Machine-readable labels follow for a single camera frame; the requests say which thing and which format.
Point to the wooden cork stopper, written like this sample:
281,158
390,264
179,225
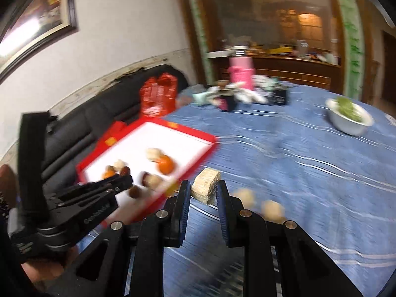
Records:
221,83

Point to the large orange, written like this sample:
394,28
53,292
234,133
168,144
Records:
166,165

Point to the blue plaid tablecloth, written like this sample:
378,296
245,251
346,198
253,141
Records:
294,176

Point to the large sugarcane piece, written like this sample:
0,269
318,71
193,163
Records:
202,185

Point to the black box with white label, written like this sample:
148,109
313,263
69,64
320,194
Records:
278,96

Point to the bamboo painted panel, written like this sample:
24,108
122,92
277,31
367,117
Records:
348,31

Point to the red tray with white inside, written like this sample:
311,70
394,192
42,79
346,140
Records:
173,139

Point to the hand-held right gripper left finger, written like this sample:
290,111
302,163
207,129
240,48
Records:
182,213

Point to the green lettuce leaves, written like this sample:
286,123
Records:
348,106

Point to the red date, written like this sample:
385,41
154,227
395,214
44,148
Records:
144,178
124,170

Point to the person's left hand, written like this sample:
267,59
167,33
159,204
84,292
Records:
46,266

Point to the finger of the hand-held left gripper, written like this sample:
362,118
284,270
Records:
92,213
92,188

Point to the black leather sofa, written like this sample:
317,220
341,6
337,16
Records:
77,120

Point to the white socks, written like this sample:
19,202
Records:
249,94

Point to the wooden framed glass partition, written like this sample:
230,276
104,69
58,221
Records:
263,12

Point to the white bowl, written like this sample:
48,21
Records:
346,123

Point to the small brown round fruit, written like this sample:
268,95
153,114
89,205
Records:
135,191

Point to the wooden door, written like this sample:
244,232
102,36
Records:
389,68

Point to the framed wall picture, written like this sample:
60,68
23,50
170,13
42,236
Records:
40,15

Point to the small orange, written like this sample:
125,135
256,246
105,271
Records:
108,173

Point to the wooden sideboard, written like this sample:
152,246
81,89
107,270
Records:
294,69

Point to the red plastic bag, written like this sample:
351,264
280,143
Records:
157,97

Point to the clear plastic container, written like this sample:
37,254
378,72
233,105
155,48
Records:
302,48

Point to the light green cloth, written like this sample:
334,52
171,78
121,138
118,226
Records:
200,97

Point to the jar with pink knitted sleeve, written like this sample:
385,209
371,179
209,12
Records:
241,71

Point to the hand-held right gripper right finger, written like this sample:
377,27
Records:
223,213

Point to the yellow box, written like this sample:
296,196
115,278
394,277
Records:
280,49

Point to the small black jar pink label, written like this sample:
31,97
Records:
226,102

